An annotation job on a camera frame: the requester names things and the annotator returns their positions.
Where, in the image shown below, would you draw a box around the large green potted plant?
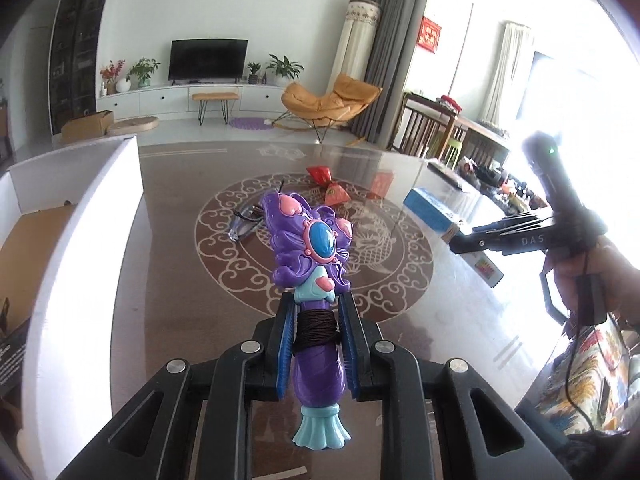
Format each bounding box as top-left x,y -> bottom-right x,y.
265,53 -> 305,86

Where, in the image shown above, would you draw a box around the dark display cabinet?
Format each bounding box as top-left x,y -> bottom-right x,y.
47,0 -> 114,136

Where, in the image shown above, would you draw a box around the bushy green potted plant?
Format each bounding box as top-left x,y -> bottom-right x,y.
127,57 -> 162,89

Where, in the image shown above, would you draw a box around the person's right hand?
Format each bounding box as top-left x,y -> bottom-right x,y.
544,237 -> 640,321

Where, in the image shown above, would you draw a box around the wooden bench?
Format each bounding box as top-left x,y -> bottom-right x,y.
191,91 -> 240,126

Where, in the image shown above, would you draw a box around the colourful printed cloth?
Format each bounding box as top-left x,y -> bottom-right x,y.
515,317 -> 640,442

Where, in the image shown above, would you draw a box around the white television cabinet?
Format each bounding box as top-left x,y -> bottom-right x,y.
95,82 -> 292,124

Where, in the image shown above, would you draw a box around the orange lounge chair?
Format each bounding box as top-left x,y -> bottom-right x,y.
281,72 -> 384,144

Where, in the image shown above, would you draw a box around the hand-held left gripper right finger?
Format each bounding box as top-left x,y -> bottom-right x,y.
336,292 -> 573,480

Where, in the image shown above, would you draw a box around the white and blue medicine box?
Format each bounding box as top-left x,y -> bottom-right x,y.
442,222 -> 505,289

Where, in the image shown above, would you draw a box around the black cable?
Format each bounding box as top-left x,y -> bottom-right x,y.
562,254 -> 632,436

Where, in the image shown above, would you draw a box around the round beige floor mat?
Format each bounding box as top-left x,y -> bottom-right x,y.
107,115 -> 160,136

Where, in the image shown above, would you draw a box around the wooden chair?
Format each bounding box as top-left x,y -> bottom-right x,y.
390,92 -> 457,159

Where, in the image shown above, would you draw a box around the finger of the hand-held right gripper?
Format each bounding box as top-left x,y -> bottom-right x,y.
449,232 -> 521,256
471,212 -> 554,237

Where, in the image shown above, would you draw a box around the red wall poster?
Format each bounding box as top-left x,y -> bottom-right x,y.
420,16 -> 442,54

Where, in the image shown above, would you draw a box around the wooden table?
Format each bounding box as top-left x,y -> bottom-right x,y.
450,110 -> 512,172

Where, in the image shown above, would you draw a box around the brown cardboard box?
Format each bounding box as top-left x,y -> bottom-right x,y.
60,110 -> 115,144

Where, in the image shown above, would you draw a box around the covered standing air conditioner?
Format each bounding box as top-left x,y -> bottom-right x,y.
327,0 -> 381,97

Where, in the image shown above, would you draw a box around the blue carton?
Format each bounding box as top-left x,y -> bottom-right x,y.
403,187 -> 464,233

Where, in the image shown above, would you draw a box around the black television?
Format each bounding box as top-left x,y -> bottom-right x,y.
168,38 -> 249,85

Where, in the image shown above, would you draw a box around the purple toy wand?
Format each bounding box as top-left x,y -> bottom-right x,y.
260,190 -> 357,450

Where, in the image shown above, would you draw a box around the black flat device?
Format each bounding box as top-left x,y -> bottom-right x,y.
427,161 -> 464,186

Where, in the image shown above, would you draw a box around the green stool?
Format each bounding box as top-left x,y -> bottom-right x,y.
442,136 -> 464,171

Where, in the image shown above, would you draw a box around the dark cloth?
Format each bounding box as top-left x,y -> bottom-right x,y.
554,429 -> 640,480

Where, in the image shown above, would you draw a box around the white cardboard box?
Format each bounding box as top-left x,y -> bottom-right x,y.
0,135 -> 146,480

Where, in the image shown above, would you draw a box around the black printed box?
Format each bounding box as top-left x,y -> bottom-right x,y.
0,317 -> 29,391

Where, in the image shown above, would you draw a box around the white curtain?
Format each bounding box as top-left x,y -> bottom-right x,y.
482,21 -> 534,127

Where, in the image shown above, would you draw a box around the grey curtain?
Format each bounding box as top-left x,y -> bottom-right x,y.
350,0 -> 434,149

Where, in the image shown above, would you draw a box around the brown patterned desktop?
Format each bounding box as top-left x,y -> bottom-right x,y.
100,141 -> 571,480

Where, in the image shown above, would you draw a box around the eyeglasses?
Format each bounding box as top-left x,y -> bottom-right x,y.
229,203 -> 274,241

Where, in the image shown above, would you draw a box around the dark brown cord coil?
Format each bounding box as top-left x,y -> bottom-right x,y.
297,310 -> 337,347

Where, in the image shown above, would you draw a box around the red flowers in vase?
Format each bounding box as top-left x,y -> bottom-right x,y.
99,59 -> 126,95

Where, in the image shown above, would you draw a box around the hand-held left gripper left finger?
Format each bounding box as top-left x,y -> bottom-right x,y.
55,292 -> 301,480

